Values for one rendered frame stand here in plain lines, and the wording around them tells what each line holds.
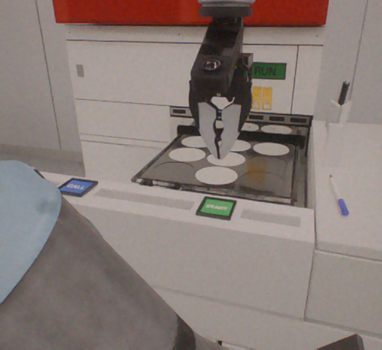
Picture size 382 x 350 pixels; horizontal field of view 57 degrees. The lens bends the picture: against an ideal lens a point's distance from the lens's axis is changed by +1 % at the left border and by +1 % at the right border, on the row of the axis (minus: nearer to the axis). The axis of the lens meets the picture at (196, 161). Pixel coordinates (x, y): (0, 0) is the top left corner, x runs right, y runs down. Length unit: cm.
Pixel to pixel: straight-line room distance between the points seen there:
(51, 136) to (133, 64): 237
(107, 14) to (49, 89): 223
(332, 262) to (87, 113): 101
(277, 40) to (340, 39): 151
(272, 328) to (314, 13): 74
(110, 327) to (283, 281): 42
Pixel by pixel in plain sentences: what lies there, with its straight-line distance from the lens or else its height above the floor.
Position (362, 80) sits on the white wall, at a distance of 260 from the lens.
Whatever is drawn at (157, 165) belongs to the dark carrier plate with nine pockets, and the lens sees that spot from 88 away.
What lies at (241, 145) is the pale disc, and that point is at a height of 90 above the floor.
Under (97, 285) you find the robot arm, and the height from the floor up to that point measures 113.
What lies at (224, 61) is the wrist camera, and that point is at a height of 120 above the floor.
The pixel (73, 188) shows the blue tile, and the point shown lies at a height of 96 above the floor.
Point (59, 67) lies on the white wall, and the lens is 322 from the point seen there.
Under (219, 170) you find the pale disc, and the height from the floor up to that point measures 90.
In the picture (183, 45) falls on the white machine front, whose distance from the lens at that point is 111.
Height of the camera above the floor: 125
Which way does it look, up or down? 23 degrees down
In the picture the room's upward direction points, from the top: straight up
